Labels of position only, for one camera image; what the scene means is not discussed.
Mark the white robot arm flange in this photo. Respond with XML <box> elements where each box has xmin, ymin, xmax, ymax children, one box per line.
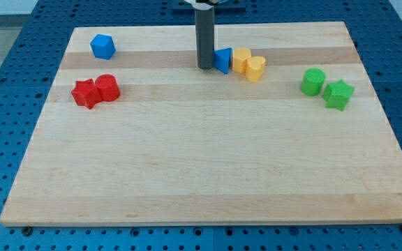
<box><xmin>184</xmin><ymin>0</ymin><xmax>222</xmax><ymax>10</ymax></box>

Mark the yellow hexagon block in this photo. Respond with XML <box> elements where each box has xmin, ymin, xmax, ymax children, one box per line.
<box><xmin>232</xmin><ymin>47</ymin><xmax>251</xmax><ymax>73</ymax></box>

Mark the green cylinder block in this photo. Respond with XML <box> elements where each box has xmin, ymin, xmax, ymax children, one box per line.
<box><xmin>300</xmin><ymin>68</ymin><xmax>326</xmax><ymax>96</ymax></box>

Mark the red star block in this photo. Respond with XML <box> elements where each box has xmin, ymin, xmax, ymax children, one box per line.
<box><xmin>71</xmin><ymin>79</ymin><xmax>103</xmax><ymax>109</ymax></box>

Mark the red cylinder block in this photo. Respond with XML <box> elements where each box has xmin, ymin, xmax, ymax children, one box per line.
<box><xmin>95</xmin><ymin>74</ymin><xmax>120</xmax><ymax>102</ymax></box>

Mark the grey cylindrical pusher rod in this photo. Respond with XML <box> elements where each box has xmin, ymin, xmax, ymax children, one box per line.
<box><xmin>195</xmin><ymin>8</ymin><xmax>214</xmax><ymax>70</ymax></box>

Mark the blue hexagon block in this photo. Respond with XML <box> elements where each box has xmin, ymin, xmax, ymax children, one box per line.
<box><xmin>90</xmin><ymin>34</ymin><xmax>116</xmax><ymax>60</ymax></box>

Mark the green star block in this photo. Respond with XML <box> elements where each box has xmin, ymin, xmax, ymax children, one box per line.
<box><xmin>322</xmin><ymin>79</ymin><xmax>355</xmax><ymax>111</ymax></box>

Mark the yellow heart block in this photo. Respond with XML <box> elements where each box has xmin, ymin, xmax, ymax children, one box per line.
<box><xmin>245</xmin><ymin>56</ymin><xmax>267</xmax><ymax>82</ymax></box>

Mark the blue triangle block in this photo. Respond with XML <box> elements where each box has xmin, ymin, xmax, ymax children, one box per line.
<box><xmin>214</xmin><ymin>47</ymin><xmax>232</xmax><ymax>74</ymax></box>

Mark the light wooden board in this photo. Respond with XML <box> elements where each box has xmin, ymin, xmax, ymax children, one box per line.
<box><xmin>0</xmin><ymin>22</ymin><xmax>402</xmax><ymax>227</ymax></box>

